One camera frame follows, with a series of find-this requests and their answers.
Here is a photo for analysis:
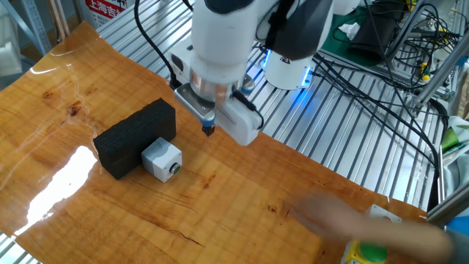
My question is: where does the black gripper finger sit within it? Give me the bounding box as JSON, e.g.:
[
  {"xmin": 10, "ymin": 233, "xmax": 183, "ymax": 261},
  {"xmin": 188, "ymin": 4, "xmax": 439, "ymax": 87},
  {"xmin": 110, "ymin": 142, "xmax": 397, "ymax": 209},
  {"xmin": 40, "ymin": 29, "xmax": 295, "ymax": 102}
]
[
  {"xmin": 200, "ymin": 109, "xmax": 210, "ymax": 137},
  {"xmin": 208, "ymin": 109, "xmax": 218, "ymax": 138}
]

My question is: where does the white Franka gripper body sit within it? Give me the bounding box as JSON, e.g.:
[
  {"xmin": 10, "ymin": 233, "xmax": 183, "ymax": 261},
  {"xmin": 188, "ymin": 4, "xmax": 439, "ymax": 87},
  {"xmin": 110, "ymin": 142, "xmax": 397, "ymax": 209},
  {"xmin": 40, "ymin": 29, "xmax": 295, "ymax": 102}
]
[{"xmin": 170, "ymin": 45, "xmax": 264, "ymax": 147}]

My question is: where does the grey box with green button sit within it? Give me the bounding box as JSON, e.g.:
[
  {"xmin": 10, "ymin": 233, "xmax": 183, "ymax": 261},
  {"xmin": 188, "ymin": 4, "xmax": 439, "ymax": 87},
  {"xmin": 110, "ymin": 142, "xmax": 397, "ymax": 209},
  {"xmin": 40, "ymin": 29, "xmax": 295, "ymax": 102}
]
[{"xmin": 141, "ymin": 136, "xmax": 183, "ymax": 183}]

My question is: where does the forearm in grey sleeve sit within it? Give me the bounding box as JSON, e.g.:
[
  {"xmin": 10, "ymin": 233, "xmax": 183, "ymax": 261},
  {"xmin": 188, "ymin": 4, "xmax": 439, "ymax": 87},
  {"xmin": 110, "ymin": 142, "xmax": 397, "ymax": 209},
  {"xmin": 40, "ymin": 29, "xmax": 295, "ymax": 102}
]
[{"xmin": 340, "ymin": 216, "xmax": 469, "ymax": 264}]

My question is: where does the white box with red button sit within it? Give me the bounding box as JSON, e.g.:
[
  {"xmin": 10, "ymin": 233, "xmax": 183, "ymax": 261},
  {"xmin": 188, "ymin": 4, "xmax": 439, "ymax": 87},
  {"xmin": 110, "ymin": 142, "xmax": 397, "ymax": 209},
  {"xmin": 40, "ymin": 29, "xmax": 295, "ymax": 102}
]
[{"xmin": 364, "ymin": 204, "xmax": 403, "ymax": 225}]

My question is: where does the yellow button box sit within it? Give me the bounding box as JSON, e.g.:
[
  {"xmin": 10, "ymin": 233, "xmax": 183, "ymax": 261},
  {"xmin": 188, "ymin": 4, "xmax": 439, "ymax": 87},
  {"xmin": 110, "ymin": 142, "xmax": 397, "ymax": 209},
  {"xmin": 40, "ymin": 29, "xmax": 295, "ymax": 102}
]
[{"xmin": 340, "ymin": 240, "xmax": 389, "ymax": 264}]

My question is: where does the person hand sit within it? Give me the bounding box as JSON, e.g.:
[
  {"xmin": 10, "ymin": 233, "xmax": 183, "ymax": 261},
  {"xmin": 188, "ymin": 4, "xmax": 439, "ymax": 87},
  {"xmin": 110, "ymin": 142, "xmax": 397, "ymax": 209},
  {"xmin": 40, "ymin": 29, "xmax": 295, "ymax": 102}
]
[{"xmin": 289, "ymin": 192, "xmax": 353, "ymax": 246}]

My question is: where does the black foam block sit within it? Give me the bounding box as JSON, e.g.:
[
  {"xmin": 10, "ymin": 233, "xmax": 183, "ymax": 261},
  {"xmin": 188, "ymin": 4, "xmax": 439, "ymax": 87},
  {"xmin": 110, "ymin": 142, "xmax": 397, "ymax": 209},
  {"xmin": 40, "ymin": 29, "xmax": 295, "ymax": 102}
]
[{"xmin": 92, "ymin": 98, "xmax": 177, "ymax": 180}]

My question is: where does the green mat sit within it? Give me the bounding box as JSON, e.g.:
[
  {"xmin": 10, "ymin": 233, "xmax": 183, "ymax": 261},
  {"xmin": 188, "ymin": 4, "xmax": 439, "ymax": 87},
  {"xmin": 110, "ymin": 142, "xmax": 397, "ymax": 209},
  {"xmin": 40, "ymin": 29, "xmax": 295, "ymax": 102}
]
[{"xmin": 320, "ymin": 0, "xmax": 418, "ymax": 69}]

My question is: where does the crumpled white paper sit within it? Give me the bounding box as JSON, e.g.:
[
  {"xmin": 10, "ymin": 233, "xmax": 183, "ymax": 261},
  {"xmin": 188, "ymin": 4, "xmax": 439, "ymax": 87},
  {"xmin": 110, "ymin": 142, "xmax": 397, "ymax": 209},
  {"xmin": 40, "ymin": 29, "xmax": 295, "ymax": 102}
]
[{"xmin": 337, "ymin": 21, "xmax": 362, "ymax": 41}]

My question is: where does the red and white sign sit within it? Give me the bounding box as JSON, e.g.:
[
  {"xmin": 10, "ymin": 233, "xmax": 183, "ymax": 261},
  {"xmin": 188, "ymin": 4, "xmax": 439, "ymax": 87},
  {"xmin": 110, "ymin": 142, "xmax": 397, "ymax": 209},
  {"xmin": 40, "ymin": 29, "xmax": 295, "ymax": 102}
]
[{"xmin": 84, "ymin": 0, "xmax": 129, "ymax": 29}]

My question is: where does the black pouch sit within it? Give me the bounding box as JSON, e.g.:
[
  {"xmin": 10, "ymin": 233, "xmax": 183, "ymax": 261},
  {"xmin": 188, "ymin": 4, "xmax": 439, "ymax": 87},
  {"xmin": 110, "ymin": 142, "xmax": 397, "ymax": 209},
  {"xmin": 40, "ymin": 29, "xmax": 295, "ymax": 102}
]
[{"xmin": 346, "ymin": 3, "xmax": 400, "ymax": 62}]

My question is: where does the wooden stick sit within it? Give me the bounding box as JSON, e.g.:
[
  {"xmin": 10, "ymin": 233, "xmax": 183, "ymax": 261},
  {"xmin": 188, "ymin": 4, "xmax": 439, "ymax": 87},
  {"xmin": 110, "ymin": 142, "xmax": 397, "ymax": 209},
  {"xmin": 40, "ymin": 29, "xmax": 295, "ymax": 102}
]
[
  {"xmin": 45, "ymin": 0, "xmax": 62, "ymax": 40},
  {"xmin": 55, "ymin": 0, "xmax": 71, "ymax": 37}
]

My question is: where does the yellow green screwdriver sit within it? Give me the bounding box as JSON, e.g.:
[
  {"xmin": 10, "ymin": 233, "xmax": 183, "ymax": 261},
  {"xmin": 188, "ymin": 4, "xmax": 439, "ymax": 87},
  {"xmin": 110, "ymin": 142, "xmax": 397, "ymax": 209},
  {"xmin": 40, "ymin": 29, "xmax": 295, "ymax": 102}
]
[{"xmin": 417, "ymin": 61, "xmax": 432, "ymax": 82}]

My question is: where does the slanted aluminium profile bar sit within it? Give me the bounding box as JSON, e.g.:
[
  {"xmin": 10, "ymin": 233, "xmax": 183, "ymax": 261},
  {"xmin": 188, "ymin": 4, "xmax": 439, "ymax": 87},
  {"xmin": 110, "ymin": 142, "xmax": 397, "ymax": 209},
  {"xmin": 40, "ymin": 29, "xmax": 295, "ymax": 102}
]
[{"xmin": 410, "ymin": 45, "xmax": 469, "ymax": 111}]

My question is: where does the white foam piece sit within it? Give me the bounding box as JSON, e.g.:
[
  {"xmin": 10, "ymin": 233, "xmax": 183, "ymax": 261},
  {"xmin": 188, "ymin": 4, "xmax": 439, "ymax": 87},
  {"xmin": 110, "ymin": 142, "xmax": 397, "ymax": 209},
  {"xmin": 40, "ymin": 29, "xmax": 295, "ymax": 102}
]
[{"xmin": 0, "ymin": 3, "xmax": 23, "ymax": 78}]

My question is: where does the green and white bag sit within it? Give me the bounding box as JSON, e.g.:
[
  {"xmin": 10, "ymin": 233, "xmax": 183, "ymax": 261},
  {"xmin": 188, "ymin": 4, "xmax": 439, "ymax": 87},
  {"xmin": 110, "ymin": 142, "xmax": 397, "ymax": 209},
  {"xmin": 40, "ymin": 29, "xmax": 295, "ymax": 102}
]
[{"xmin": 439, "ymin": 115, "xmax": 469, "ymax": 206}]

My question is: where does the blue cloth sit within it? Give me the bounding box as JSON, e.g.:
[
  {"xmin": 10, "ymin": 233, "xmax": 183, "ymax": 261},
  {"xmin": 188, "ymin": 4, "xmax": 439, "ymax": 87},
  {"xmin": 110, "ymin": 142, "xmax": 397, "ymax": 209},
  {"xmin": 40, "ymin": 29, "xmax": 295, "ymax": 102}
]
[{"xmin": 445, "ymin": 216, "xmax": 469, "ymax": 239}]

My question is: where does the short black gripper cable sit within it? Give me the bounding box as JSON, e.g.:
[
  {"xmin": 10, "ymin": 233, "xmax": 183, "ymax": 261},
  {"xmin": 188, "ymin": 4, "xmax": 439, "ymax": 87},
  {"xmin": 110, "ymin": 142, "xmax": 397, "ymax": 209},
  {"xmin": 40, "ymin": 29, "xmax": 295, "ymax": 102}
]
[{"xmin": 232, "ymin": 89, "xmax": 265, "ymax": 130}]

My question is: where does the grey metal mount bracket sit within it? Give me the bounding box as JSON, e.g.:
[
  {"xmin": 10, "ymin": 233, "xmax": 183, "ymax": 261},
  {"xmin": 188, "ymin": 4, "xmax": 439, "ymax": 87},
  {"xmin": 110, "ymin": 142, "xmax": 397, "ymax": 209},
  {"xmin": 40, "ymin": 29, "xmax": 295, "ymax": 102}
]
[{"xmin": 174, "ymin": 83, "xmax": 217, "ymax": 122}]

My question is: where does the black table cable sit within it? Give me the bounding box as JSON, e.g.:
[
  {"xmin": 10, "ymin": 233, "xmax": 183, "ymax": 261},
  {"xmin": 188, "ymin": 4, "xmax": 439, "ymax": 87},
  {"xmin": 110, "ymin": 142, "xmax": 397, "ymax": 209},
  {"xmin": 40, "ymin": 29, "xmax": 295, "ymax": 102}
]
[{"xmin": 313, "ymin": 51, "xmax": 443, "ymax": 173}]

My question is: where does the grey metal post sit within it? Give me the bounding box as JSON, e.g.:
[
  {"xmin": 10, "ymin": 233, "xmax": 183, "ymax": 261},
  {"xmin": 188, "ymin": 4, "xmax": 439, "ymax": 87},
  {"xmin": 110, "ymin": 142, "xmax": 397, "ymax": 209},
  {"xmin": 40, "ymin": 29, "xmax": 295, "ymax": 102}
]
[{"xmin": 384, "ymin": 0, "xmax": 428, "ymax": 63}]

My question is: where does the grey blue shelf frame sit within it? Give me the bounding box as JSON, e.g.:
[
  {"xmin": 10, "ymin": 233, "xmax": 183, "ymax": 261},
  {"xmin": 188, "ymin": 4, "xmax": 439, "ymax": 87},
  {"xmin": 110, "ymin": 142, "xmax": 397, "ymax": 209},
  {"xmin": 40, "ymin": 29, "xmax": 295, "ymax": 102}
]
[{"xmin": 0, "ymin": 0, "xmax": 52, "ymax": 56}]

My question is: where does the thick black cable hose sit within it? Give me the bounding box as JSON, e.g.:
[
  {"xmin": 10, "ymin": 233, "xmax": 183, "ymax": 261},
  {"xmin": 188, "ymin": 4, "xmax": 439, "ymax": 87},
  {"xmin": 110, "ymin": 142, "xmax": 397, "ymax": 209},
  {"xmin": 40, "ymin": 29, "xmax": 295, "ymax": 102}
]
[{"xmin": 426, "ymin": 97, "xmax": 451, "ymax": 212}]

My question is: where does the aluminium profile rail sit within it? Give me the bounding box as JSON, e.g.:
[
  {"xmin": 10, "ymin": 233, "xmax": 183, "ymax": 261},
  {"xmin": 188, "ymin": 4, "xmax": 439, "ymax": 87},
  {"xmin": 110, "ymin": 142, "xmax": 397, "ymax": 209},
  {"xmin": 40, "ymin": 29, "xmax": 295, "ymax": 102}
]
[{"xmin": 426, "ymin": 183, "xmax": 469, "ymax": 230}]

